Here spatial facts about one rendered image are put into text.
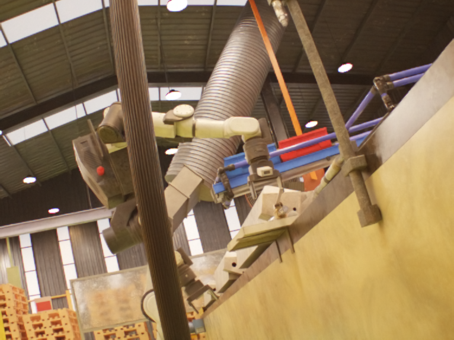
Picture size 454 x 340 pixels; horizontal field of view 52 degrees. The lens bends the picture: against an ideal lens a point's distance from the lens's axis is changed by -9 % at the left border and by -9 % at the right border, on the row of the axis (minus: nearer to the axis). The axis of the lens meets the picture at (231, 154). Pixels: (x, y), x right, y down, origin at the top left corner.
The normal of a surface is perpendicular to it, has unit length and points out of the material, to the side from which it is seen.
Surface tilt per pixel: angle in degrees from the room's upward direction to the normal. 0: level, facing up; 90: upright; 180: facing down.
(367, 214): 90
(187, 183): 90
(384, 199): 90
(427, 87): 90
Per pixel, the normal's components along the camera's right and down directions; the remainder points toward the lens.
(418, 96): -0.96, 0.19
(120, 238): 0.19, 0.01
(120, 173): 0.28, -0.25
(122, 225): 0.02, -0.34
